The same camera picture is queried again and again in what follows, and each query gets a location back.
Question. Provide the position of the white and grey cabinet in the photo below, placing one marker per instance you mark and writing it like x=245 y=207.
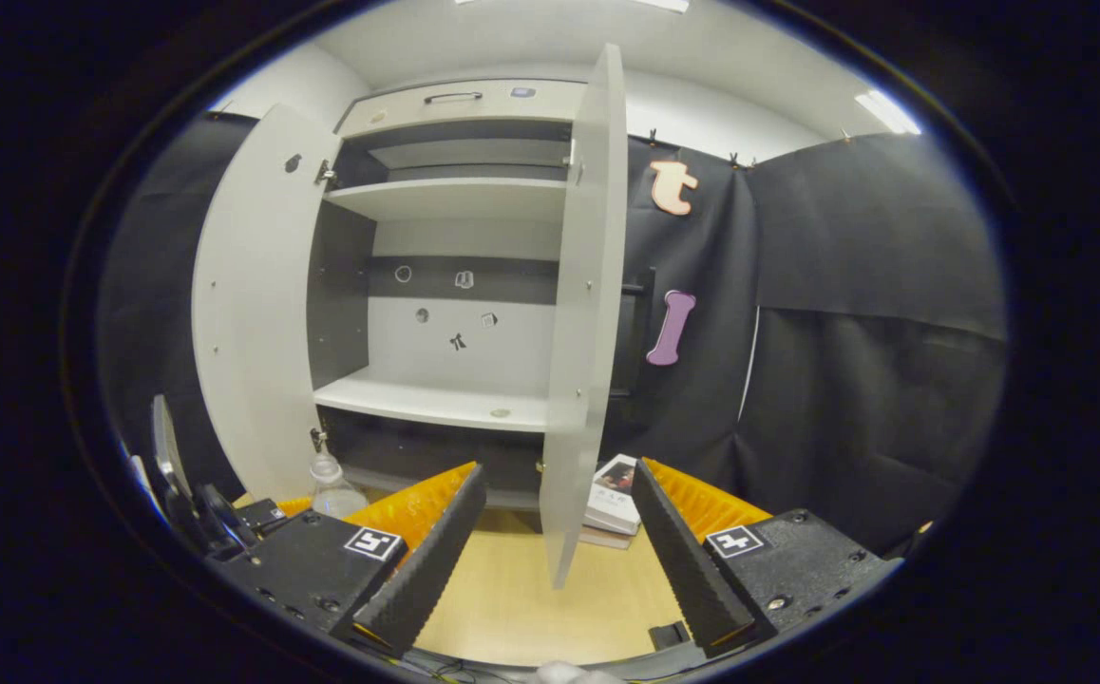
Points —
x=455 y=199

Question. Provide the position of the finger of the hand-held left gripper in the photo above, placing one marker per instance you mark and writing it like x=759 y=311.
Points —
x=260 y=516

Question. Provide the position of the white cabinet door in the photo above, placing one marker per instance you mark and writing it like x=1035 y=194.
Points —
x=256 y=313
x=583 y=332

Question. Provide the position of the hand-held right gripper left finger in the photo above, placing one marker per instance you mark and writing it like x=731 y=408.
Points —
x=436 y=560

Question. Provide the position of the wide ceiling light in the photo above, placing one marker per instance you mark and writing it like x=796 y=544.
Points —
x=664 y=4

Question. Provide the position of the narrow ceiling light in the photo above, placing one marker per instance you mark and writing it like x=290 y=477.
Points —
x=887 y=112

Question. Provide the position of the beige cabinet drawer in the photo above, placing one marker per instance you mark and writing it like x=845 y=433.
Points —
x=398 y=109

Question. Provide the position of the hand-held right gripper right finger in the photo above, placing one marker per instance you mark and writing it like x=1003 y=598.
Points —
x=678 y=560

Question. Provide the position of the black backdrop cloth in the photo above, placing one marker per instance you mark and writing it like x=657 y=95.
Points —
x=844 y=361

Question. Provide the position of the clear bottle with green label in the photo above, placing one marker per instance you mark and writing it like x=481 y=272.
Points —
x=333 y=494

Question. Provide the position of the white book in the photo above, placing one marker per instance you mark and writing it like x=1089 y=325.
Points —
x=615 y=494

